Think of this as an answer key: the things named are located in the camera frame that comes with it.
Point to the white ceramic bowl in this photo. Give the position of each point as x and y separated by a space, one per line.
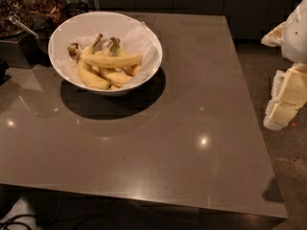
83 24

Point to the metal serving spoon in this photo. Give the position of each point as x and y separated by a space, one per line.
16 21

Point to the glass jar of snacks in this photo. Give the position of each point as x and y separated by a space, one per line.
54 9

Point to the yellow banana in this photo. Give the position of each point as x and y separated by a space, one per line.
85 71
114 77
86 55

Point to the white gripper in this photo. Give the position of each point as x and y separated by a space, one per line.
295 35

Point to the green-stemmed back banana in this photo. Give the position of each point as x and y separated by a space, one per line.
113 49

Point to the glass bowl of nuts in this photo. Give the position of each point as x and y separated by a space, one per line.
17 9

